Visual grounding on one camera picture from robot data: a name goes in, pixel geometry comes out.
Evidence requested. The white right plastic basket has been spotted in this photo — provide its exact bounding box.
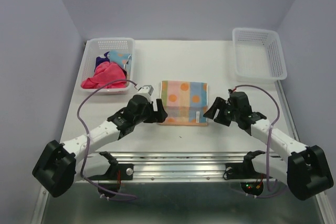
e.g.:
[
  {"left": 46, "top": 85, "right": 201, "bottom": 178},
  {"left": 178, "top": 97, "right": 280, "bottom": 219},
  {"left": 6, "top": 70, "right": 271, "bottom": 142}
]
[{"left": 232, "top": 28, "right": 287, "bottom": 83}]

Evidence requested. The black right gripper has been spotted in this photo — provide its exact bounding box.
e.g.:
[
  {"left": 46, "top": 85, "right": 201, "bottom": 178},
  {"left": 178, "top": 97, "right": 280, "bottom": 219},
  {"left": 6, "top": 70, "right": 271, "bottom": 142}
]
[{"left": 202, "top": 97, "right": 239, "bottom": 126}]

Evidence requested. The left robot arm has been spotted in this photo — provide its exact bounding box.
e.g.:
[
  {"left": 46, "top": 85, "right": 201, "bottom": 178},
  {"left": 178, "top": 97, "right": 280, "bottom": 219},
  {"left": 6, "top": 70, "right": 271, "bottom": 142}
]
[{"left": 32, "top": 94, "right": 167, "bottom": 198}]

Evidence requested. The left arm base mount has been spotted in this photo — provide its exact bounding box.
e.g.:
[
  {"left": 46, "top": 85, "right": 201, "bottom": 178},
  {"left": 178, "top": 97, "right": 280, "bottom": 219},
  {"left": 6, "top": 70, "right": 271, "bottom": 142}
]
[{"left": 84, "top": 152, "right": 134, "bottom": 181}]

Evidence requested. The pink microfiber towel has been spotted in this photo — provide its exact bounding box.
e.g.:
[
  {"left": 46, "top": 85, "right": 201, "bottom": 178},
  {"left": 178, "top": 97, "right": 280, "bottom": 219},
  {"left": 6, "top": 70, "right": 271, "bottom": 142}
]
[{"left": 81, "top": 61, "right": 127, "bottom": 89}]

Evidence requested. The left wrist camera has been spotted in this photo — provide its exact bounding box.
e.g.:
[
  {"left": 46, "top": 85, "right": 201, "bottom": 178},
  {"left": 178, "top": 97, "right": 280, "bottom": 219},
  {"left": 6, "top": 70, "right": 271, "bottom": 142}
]
[{"left": 137, "top": 85, "right": 154, "bottom": 97}]

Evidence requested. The white plastic basket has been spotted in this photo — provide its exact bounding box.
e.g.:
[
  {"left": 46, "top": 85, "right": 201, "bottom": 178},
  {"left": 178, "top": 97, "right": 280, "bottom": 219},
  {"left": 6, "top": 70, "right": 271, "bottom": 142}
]
[
  {"left": 79, "top": 38, "right": 135, "bottom": 94},
  {"left": 232, "top": 28, "right": 287, "bottom": 83}
]

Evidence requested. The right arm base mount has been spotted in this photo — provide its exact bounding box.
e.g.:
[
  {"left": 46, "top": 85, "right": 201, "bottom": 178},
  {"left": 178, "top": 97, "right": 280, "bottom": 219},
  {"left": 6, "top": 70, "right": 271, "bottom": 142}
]
[{"left": 223, "top": 150, "right": 266, "bottom": 180}]

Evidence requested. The blue dotted striped towel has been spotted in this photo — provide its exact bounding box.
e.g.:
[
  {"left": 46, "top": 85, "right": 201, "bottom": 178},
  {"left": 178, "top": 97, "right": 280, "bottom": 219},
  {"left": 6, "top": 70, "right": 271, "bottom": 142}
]
[{"left": 106, "top": 50, "right": 132, "bottom": 69}]

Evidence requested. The orange blue dotted towel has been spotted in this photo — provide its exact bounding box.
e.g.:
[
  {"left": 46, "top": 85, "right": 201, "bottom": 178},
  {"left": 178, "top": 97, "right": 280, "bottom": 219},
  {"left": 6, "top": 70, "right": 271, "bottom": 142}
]
[{"left": 160, "top": 80, "right": 208, "bottom": 126}]

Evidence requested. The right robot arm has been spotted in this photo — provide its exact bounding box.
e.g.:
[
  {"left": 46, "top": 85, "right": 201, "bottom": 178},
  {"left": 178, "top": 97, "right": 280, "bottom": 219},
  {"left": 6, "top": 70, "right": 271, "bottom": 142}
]
[{"left": 204, "top": 92, "right": 334, "bottom": 200}]

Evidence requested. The purple towel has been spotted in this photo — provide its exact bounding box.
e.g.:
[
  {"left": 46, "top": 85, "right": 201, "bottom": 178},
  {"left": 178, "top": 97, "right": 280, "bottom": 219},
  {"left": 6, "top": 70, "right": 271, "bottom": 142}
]
[{"left": 94, "top": 52, "right": 110, "bottom": 73}]

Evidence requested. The aluminium rail frame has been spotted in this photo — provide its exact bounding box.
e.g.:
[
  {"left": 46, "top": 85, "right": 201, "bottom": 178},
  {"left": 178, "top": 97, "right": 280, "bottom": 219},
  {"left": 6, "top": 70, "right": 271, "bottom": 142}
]
[{"left": 31, "top": 77, "right": 331, "bottom": 224}]

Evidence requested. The white left plastic basket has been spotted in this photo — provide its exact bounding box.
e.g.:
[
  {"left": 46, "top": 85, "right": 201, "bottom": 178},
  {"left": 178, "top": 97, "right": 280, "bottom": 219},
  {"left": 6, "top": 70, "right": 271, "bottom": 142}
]
[{"left": 79, "top": 38, "right": 135, "bottom": 94}]

